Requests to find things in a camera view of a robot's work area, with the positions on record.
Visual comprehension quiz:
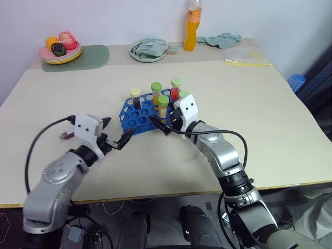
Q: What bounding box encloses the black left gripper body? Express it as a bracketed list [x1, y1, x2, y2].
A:
[97, 133, 119, 157]

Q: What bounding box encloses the clear plastic sheet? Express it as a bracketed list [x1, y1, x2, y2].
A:
[259, 181, 332, 246]

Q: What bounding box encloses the orange toy food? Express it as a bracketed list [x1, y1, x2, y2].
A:
[45, 36, 60, 50]

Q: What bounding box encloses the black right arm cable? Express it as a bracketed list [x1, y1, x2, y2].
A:
[170, 126, 247, 244]

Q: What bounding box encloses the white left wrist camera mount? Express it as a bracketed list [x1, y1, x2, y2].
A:
[73, 114, 105, 159]

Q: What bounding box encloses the grey connector box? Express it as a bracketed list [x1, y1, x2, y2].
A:
[67, 225, 84, 242]

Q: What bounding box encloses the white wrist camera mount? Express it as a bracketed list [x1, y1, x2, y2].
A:
[73, 114, 105, 159]
[173, 94, 199, 131]

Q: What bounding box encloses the clear yellow zip bag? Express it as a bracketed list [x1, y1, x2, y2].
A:
[222, 48, 273, 67]

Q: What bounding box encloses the green cap orange liquid tube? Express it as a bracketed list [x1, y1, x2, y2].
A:
[150, 81, 163, 106]

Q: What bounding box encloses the green cap yellow liquid tube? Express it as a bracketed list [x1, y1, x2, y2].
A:
[157, 95, 170, 124]

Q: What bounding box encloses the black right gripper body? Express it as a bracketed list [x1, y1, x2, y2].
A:
[169, 107, 186, 132]

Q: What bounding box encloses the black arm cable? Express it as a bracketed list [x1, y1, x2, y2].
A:
[24, 116, 76, 194]
[170, 126, 247, 244]

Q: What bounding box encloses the pink toy food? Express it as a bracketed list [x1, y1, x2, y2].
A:
[58, 31, 78, 51]

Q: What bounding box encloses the orange soda plastic bottle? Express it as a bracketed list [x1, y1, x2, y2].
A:
[183, 0, 203, 51]

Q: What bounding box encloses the pale green bowl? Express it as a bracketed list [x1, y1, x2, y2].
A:
[129, 38, 168, 63]

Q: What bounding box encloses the green placemat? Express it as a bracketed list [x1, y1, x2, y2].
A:
[41, 45, 110, 73]

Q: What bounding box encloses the cream cap dark red tube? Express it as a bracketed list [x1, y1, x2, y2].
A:
[129, 87, 142, 109]

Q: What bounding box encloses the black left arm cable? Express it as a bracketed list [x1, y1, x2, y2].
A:
[24, 116, 76, 194]

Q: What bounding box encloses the yellow plate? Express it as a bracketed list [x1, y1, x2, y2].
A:
[40, 45, 83, 63]

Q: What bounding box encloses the green cap red liquid tube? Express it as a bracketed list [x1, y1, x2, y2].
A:
[170, 77, 183, 101]

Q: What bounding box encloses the crumpled green cloth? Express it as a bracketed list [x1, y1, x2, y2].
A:
[197, 33, 242, 50]

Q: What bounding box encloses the pale green plate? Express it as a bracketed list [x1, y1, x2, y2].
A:
[41, 53, 80, 65]

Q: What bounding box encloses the dark furniture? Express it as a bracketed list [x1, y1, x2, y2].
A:
[294, 48, 332, 142]

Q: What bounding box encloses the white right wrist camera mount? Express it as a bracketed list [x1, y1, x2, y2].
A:
[173, 94, 199, 131]

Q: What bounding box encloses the grey green fabric pouch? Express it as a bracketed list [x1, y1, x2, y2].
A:
[131, 38, 182, 57]

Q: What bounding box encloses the red liquid loose test tube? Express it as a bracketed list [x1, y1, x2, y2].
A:
[59, 129, 76, 142]

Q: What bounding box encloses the pink plate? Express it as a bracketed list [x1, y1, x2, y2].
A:
[38, 42, 80, 61]

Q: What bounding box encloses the blue bottle cap object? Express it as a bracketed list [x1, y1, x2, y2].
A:
[287, 74, 306, 93]

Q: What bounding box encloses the thin white wire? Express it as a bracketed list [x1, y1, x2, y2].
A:
[102, 198, 157, 216]

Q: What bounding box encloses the black green toy food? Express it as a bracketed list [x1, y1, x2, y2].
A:
[50, 43, 67, 57]

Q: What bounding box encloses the blue test tube rack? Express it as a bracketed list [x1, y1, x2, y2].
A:
[118, 88, 182, 130]

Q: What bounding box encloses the large dark rounded shape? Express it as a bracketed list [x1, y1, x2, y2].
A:
[179, 204, 225, 249]

